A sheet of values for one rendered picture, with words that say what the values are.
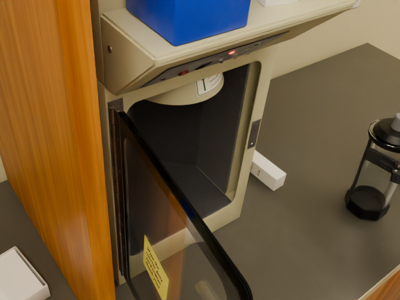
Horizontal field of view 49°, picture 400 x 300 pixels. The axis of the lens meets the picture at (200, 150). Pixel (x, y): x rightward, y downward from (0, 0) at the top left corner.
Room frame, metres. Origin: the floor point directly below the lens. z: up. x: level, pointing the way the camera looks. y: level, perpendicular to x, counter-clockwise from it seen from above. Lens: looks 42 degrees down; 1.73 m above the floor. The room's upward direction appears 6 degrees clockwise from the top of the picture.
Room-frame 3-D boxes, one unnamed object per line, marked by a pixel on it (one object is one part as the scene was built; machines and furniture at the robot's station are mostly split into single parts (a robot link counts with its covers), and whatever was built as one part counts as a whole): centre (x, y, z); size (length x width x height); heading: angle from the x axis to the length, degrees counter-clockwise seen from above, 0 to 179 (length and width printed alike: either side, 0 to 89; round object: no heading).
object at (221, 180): (0.65, 0.09, 1.19); 0.26 x 0.24 x 0.35; 131
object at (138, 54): (0.52, -0.03, 1.46); 0.32 x 0.11 x 0.10; 131
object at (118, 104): (0.46, 0.11, 1.19); 0.03 x 0.02 x 0.39; 131
